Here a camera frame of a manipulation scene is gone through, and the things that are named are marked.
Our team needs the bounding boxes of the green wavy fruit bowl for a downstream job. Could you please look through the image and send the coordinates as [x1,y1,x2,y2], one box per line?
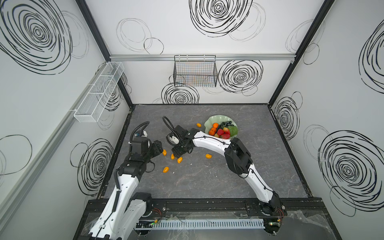
[204,115,237,139]

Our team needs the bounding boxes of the dark fake grape bunch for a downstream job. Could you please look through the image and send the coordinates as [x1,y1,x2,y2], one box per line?
[218,121,239,137]

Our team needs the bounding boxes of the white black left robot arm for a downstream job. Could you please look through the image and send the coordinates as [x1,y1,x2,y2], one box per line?
[88,136,164,240]

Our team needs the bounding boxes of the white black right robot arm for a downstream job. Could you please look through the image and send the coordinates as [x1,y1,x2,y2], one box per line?
[166,126,283,216]

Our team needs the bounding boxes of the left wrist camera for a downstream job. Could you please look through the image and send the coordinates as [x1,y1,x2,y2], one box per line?
[134,130,148,138]

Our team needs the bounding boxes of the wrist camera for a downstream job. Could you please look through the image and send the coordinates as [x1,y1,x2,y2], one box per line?
[134,130,148,138]
[166,134,180,146]

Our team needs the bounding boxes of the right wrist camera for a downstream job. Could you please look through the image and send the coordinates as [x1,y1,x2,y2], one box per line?
[166,134,180,146]

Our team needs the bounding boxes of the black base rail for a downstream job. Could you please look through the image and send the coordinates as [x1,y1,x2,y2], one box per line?
[86,197,326,217]

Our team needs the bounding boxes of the white mesh wall shelf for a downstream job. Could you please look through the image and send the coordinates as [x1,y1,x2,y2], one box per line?
[74,62,125,123]

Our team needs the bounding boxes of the black wire wall basket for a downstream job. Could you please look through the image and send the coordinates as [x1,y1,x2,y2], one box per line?
[173,60,219,88]

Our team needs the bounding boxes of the white slotted cable duct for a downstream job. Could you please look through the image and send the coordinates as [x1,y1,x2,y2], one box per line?
[134,219,265,231]

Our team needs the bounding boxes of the aluminium wall rail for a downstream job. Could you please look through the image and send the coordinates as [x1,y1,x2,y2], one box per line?
[110,54,296,62]

